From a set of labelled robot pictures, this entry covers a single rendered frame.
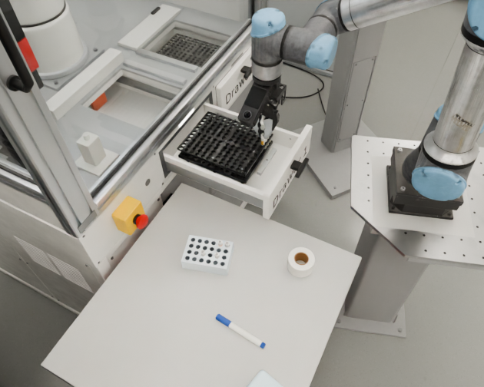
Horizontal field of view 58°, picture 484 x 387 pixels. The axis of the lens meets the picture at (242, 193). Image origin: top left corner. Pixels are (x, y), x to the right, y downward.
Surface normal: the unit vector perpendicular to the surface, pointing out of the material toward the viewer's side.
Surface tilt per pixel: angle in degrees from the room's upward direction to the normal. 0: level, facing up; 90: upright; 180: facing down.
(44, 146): 90
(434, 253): 0
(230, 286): 0
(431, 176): 97
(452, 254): 0
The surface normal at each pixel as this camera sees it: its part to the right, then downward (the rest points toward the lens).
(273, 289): -0.02, -0.61
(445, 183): -0.44, 0.78
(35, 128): 0.88, 0.36
